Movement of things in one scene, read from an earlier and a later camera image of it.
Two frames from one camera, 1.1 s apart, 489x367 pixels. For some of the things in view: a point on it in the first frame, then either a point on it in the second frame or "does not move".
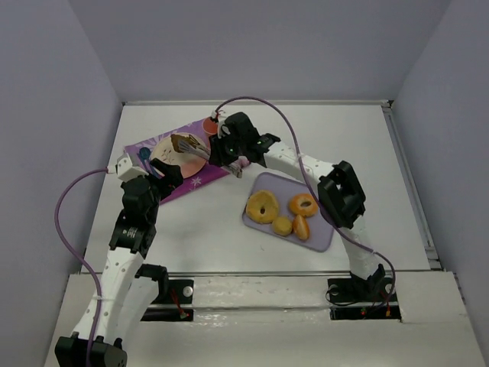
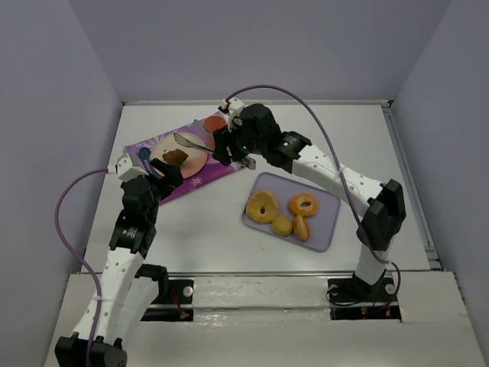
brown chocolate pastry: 177,137 -> 175,157
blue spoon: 144,153 does not move
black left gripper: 161,177 does not move
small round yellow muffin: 282,225 does not move
